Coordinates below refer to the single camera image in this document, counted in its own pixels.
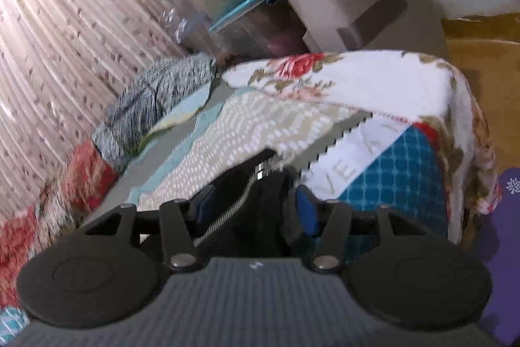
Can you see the clear storage box teal lid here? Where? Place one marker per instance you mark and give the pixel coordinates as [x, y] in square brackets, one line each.
[252, 34]

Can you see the purple mat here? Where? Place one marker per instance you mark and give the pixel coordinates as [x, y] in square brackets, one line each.
[503, 249]

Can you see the pink floral curtain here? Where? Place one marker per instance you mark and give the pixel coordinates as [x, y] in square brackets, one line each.
[61, 26]

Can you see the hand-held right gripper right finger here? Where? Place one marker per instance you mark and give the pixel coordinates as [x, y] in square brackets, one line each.
[306, 208]

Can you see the black pants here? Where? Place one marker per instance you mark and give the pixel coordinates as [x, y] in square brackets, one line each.
[260, 217]

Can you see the clear plastic bag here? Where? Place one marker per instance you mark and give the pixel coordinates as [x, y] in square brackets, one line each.
[176, 26]

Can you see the white floral fleece blanket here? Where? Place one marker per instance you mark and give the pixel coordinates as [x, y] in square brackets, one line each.
[386, 78]

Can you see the beige teal patterned bed cover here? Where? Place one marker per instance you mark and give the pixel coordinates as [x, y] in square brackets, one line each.
[252, 119]

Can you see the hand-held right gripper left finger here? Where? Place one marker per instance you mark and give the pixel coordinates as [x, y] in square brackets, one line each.
[203, 208]

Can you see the red floral blanket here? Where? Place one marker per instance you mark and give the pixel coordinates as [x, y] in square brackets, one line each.
[89, 172]

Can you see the gray speckled knit cloth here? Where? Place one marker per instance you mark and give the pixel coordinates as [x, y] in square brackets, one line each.
[162, 87]

